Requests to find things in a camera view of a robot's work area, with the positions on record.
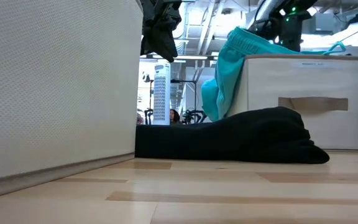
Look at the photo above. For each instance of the dark jeans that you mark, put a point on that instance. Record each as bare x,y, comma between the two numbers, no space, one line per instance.
162,40

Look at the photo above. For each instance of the turquoise shirt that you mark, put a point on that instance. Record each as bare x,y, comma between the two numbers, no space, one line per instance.
228,71

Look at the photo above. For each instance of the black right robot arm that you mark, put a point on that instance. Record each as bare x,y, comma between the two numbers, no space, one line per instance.
303,3

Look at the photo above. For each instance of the black background robot arm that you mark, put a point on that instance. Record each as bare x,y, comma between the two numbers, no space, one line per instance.
194,116

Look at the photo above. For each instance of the white tower fan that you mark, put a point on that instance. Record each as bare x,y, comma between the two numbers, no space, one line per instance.
161,93

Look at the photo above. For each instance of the person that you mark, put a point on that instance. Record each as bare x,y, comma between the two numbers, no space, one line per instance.
175,117
139,119

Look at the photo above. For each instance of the black garment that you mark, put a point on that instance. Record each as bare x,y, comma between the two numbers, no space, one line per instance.
228,140

